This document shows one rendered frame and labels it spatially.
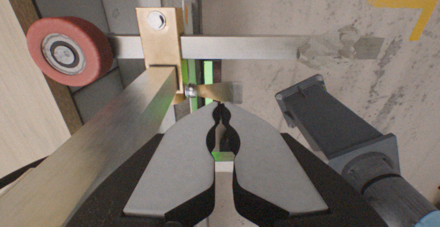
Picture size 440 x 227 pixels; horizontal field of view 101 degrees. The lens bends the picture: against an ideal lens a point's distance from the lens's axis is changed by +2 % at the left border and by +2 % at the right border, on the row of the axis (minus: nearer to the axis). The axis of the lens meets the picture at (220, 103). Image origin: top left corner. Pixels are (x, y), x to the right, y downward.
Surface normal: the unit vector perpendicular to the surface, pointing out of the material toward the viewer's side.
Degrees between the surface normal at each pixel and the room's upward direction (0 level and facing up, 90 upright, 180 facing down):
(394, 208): 84
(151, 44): 0
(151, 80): 90
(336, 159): 0
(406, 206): 90
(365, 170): 70
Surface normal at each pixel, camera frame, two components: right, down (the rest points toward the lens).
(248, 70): 0.02, 0.46
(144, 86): 0.01, -0.89
